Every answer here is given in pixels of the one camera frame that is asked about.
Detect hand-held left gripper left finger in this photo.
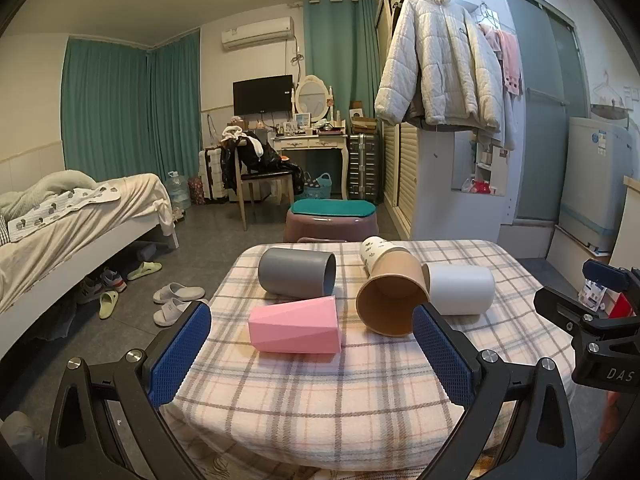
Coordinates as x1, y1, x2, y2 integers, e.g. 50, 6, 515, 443
46, 300, 213, 480

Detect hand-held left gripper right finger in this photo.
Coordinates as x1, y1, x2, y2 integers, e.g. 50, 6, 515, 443
411, 302, 578, 480

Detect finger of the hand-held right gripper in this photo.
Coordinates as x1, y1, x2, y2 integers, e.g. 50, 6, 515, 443
533, 285, 640, 342
583, 258, 640, 295

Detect brown paper cup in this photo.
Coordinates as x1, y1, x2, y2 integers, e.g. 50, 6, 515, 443
355, 251, 431, 337

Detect pink faceted cup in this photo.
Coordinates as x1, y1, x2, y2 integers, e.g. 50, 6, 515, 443
248, 295, 342, 354

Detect white patterned paper cup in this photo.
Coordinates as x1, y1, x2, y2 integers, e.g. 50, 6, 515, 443
360, 236, 408, 277

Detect grey cup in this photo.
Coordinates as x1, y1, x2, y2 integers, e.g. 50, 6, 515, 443
258, 247, 337, 297

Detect white and blue packet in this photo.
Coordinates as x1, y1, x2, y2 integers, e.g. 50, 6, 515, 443
579, 280, 609, 312

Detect white leaning board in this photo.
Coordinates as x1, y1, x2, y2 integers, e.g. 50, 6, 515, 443
545, 225, 610, 292

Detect white slipper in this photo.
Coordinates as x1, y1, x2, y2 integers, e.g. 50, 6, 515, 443
153, 298, 210, 328
153, 282, 206, 305

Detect green slipper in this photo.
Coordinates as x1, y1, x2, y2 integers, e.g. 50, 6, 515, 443
126, 261, 163, 281
98, 290, 120, 320

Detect white washing machine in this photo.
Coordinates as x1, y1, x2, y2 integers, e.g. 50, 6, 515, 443
557, 116, 640, 254

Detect grey sneakers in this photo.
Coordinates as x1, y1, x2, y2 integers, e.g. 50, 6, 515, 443
75, 267, 127, 304

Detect plaid tablecloth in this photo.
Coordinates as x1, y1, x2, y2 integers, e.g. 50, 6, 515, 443
162, 240, 608, 480

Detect red and white bag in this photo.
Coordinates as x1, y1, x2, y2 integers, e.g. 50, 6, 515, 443
460, 177, 494, 196

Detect bed with beige sheet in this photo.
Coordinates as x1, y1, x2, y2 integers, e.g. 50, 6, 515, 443
0, 172, 180, 356

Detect large water bottle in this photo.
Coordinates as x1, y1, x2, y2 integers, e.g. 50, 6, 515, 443
166, 171, 192, 210

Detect purple stool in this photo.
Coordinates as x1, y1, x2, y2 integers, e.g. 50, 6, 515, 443
283, 207, 379, 244

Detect frosted glass door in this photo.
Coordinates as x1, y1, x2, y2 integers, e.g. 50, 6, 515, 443
495, 0, 592, 227

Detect white suitcase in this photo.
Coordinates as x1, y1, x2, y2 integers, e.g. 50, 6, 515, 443
199, 147, 229, 205

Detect teal seat cushion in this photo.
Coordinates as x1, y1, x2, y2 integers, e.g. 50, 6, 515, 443
291, 199, 377, 221

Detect white patterned cloth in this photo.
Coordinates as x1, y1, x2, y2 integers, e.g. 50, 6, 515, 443
7, 186, 123, 243

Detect white wardrobe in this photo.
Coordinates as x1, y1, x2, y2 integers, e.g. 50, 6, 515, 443
375, 0, 517, 242

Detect wooden chair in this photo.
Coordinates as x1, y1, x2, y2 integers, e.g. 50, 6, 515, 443
235, 145, 296, 232

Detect silver suitcase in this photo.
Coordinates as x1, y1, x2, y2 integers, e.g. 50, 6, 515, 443
347, 134, 382, 205

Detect black clothes pile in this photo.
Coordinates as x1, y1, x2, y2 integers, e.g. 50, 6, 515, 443
220, 132, 303, 192

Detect blue plastic basket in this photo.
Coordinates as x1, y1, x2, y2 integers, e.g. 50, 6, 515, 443
301, 172, 333, 200

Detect grey-green blanket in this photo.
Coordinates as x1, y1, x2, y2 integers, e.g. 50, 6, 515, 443
0, 170, 96, 218

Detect pink garment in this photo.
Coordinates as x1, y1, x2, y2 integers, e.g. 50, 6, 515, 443
481, 26, 524, 97

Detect white dressing table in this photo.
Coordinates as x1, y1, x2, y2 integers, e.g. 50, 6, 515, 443
272, 131, 349, 201

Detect green curtain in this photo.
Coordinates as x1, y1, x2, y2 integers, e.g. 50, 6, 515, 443
61, 37, 151, 183
147, 30, 202, 181

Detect black television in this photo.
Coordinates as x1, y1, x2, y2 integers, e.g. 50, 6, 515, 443
233, 74, 294, 116

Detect white puffer jacket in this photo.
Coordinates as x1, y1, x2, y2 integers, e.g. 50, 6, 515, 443
374, 0, 505, 133

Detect white oval vanity mirror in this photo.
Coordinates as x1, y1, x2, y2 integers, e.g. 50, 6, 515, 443
294, 74, 334, 122

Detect teal curtain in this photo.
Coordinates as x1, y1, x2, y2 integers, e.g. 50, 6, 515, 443
304, 0, 381, 128

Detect white air conditioner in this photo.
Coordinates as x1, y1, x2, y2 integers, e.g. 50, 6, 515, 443
221, 16, 294, 51

